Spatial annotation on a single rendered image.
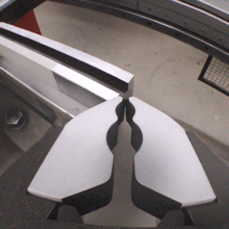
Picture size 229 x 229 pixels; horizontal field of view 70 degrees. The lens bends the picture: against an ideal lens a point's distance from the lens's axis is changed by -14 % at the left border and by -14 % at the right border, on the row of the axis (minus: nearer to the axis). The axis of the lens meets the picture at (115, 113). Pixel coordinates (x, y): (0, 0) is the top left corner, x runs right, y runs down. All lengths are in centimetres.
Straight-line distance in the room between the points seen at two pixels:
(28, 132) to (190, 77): 143
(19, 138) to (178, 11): 32
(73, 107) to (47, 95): 3
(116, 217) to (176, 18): 32
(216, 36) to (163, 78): 117
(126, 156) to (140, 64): 134
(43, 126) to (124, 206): 14
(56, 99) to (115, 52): 149
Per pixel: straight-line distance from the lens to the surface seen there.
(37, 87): 19
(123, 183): 24
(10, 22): 86
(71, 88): 16
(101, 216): 23
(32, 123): 25
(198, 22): 34
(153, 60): 160
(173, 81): 149
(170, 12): 35
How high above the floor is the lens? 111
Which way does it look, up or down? 61 degrees down
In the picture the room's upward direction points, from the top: 3 degrees counter-clockwise
